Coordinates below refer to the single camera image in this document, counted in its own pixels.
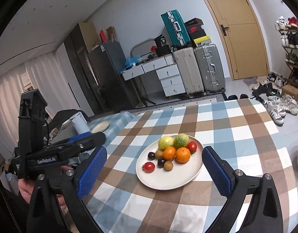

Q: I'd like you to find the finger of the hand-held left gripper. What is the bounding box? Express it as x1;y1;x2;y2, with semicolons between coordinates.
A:
57;132;107;160
50;131;92;148

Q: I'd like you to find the dark wardrobe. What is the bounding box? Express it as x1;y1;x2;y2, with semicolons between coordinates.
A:
64;23;104;117

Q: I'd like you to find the row of shoes on rack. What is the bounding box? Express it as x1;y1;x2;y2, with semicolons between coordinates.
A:
275;16;298;65

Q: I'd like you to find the black bag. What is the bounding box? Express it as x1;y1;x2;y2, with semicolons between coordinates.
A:
154;35;173;57

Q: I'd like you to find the black red shoebox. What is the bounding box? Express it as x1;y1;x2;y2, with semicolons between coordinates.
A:
184;18;204;34

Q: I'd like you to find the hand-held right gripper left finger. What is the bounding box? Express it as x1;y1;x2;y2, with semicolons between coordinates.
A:
26;146;108;233

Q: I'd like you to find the blue plastic bag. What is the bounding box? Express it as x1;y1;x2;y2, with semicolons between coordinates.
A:
125;56;142;67

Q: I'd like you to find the white cup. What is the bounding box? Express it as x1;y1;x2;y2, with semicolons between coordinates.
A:
70;112;90;135

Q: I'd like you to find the cream round plate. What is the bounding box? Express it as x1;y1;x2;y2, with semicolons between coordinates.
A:
136;134;204;190

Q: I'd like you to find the person's left forearm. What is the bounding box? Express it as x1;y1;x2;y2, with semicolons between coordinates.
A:
0;170;29;233

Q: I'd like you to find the wooden door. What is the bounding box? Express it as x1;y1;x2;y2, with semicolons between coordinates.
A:
193;0;269;80

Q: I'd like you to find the white drawer desk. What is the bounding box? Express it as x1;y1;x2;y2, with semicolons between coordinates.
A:
122;55;186;98

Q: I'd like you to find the person's left hand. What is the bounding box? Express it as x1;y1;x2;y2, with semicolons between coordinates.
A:
18;165;70;214

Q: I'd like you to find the pair of black slippers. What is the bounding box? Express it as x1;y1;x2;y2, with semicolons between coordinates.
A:
227;93;249;101

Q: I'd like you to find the yellow citrus fruit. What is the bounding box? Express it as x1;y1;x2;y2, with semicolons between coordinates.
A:
158;136;174;150

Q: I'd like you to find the checked tablecloth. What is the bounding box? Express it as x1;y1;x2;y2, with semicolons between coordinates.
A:
80;98;297;233

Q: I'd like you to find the teal suitcase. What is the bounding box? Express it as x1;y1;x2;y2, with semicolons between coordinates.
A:
161;10;192;48

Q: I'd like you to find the beige suitcase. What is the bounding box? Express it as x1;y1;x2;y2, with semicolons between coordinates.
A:
173;47;204;97

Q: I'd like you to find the green citrus fruit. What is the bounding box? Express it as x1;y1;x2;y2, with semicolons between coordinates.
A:
173;133;190;149

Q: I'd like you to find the grey chair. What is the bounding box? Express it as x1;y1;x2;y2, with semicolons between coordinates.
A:
130;38;156;59

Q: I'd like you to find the wooden shoe rack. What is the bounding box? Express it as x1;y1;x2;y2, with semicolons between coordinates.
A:
276;27;298;90

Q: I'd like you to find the pile of shoes on floor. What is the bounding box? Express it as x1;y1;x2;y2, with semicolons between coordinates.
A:
251;72;298;127

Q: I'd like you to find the small cream plate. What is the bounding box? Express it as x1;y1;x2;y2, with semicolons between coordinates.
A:
91;121;111;134

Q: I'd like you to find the yellow shoebox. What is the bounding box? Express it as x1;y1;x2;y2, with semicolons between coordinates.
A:
193;36;211;46

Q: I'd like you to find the orange mandarin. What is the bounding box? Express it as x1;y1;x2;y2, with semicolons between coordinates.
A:
175;148;191;164
163;147;177;161

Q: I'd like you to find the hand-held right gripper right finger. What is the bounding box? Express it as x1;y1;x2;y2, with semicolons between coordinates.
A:
202;146;285;233

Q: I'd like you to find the silver suitcase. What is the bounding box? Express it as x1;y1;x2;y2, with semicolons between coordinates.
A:
194;43;226;96

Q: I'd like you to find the white curtain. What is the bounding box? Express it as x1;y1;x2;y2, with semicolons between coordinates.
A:
0;51;74;156

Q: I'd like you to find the brown paper bag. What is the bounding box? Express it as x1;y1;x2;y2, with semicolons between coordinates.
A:
106;26;118;43

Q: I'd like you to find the small cardboard box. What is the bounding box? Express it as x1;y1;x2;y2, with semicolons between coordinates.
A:
281;84;298;101

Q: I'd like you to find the dark grey refrigerator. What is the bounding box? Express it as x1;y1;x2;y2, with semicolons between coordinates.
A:
88;41;140;114

